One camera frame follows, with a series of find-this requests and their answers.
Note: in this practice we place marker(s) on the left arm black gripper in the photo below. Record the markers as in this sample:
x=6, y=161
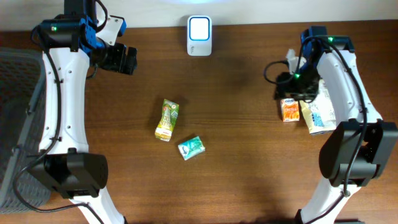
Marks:
x=125, y=59

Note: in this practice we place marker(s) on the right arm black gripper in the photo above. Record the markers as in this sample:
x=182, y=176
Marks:
x=298, y=94

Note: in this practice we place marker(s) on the orange small carton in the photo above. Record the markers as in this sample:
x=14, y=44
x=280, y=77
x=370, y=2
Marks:
x=290, y=110

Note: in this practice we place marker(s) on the beige plastic snack bag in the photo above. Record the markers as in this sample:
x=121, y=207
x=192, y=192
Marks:
x=319, y=115

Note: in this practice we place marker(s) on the green yellow juice carton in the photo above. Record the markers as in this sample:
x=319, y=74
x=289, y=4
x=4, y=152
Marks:
x=165, y=127

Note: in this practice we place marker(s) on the teal green small carton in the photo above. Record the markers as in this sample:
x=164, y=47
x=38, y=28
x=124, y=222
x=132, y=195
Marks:
x=191, y=148

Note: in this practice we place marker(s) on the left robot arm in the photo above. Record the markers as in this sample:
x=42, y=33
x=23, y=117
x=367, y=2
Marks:
x=75, y=45

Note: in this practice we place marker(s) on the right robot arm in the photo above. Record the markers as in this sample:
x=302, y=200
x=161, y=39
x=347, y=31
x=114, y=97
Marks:
x=358, y=149

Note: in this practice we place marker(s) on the white barcode scanner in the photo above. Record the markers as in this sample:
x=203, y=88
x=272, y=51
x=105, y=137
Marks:
x=199, y=36

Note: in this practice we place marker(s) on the grey plastic mesh basket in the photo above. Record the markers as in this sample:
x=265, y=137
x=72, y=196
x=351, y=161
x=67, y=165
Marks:
x=22, y=117

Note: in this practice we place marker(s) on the right arm white wrist camera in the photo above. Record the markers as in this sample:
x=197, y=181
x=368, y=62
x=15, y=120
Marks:
x=292, y=60

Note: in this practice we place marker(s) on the arm white wrist camera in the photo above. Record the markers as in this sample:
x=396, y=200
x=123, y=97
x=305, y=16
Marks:
x=115, y=27
x=292, y=60

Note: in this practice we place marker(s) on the left arm white wrist camera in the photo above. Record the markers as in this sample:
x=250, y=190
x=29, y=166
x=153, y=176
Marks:
x=115, y=27

